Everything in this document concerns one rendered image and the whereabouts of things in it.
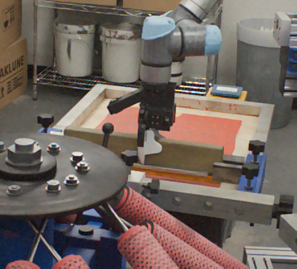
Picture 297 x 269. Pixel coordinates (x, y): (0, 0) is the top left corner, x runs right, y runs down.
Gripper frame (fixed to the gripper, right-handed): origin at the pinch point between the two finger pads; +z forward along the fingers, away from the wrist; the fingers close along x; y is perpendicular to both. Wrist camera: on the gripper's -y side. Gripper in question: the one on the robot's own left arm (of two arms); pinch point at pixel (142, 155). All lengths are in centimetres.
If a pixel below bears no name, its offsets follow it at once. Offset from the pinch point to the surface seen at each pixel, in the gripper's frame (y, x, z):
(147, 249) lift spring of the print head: 20, -89, -23
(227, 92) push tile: 13, 75, 4
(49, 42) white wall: -151, 369, 71
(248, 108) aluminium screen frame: 21, 58, 3
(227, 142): 18.3, 31.1, 5.3
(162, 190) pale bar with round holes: 10.2, -25.5, -2.9
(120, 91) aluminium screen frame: -20, 58, 2
